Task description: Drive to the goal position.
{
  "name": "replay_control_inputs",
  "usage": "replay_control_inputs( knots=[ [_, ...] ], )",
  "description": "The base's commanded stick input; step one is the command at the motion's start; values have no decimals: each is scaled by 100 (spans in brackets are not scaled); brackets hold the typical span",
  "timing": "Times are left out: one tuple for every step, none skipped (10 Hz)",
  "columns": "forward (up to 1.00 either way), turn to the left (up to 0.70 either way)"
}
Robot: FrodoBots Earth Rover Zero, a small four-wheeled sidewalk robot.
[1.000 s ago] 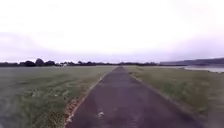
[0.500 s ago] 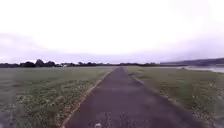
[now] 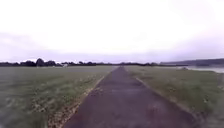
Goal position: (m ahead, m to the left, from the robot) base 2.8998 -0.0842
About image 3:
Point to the dark grey asphalt path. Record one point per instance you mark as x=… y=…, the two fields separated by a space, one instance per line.
x=124 y=103

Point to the green grass verge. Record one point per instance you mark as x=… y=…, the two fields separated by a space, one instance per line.
x=180 y=85

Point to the row of trees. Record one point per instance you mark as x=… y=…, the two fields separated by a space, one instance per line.
x=40 y=62

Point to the green grass field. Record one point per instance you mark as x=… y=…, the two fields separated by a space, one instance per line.
x=36 y=90

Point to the distant wooded hill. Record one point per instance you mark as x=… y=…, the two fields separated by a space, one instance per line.
x=200 y=62

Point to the grey water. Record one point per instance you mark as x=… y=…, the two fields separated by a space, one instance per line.
x=210 y=69

